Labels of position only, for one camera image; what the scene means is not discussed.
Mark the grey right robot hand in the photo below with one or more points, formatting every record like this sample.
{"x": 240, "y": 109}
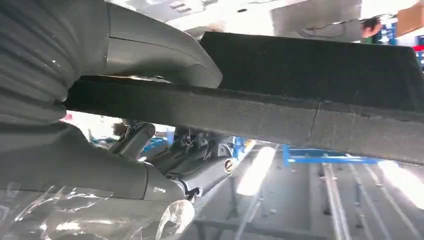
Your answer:
{"x": 82, "y": 165}

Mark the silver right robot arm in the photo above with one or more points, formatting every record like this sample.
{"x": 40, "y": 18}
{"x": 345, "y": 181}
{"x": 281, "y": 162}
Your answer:
{"x": 30, "y": 59}

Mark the clear plastic film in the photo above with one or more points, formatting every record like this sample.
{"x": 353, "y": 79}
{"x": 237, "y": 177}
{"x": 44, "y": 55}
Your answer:
{"x": 82, "y": 222}

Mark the blue steel shelving rack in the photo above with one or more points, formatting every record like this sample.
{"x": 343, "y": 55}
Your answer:
{"x": 331, "y": 160}

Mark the grey machine housing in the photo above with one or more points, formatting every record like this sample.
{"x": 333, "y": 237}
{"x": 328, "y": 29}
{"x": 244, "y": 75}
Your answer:
{"x": 314, "y": 20}

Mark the person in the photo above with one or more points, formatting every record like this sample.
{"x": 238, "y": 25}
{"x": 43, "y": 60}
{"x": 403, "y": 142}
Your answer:
{"x": 371, "y": 28}

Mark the brown cardboard box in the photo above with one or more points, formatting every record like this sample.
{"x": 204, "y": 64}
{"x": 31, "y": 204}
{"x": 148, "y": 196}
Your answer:
{"x": 410, "y": 18}

